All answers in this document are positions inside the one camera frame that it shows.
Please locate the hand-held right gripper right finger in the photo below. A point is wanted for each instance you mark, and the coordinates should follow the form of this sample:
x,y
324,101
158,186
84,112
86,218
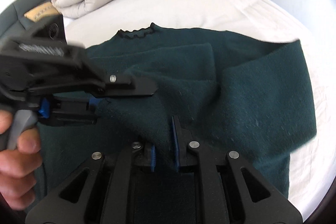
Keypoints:
x,y
175,145

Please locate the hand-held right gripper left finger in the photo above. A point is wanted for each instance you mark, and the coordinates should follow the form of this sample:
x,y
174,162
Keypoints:
x,y
153,159

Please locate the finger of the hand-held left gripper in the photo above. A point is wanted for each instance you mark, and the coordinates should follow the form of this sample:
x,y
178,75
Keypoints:
x,y
131,86
73,113

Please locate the dark green knit sweater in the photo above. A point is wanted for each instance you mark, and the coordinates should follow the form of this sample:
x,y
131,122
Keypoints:
x,y
236,95

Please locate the person's left hand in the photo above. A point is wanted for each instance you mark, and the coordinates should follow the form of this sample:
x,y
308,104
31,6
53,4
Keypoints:
x,y
23,174

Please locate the yellow patterned pillow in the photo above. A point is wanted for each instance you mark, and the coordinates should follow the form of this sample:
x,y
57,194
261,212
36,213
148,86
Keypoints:
x,y
39,12

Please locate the dark grey padded headboard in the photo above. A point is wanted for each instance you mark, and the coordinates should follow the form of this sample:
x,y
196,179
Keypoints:
x,y
15,14

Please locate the bed with white sheet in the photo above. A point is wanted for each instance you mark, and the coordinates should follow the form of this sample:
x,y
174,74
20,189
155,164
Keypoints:
x,y
210,3

